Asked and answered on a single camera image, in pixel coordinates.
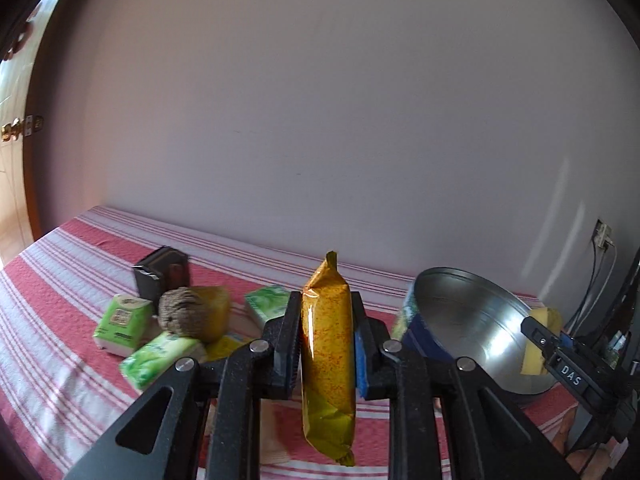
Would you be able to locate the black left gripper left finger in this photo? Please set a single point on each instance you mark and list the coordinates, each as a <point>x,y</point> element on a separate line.
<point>284,335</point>

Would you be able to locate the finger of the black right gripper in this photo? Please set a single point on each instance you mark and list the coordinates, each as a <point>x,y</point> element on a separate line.
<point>540,336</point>

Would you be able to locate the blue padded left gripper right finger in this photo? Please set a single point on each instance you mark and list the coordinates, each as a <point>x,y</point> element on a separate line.
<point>373,375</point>

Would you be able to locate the yellow sponge piece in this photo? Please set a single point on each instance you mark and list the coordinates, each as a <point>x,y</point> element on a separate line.
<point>551,320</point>

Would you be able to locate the yellow orange snack packet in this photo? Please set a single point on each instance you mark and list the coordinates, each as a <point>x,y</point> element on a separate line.
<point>328,363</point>

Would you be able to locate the round metal tin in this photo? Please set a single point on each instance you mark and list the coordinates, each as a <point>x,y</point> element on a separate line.
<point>449,313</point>

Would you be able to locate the brown twine ball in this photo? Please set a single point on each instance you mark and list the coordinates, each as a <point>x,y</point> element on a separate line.
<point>182,312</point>

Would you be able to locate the green tissue pack front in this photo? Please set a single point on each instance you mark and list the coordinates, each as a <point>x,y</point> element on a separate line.
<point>146,364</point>

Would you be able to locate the green tissue pack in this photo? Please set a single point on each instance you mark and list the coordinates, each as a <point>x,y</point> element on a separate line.
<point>146,364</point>
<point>121,328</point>
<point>266,303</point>

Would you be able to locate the black small box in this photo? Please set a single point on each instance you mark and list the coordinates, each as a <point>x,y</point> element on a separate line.
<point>164,269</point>

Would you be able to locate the green tissue pack back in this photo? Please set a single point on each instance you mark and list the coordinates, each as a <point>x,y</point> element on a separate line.
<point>266,303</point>

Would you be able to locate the black monitor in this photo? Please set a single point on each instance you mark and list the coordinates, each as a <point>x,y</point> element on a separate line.
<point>611,334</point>

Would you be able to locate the green tissue pack upright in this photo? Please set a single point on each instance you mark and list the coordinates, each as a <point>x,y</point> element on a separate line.
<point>121,328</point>

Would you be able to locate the wooden door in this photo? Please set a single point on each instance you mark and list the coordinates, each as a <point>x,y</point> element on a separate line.
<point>20,225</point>

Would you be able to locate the white wall socket adapter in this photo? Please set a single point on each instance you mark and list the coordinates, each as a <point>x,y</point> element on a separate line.
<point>601,236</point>

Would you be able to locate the brass door handle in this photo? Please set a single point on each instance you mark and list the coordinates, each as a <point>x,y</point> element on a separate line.
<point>21,127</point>

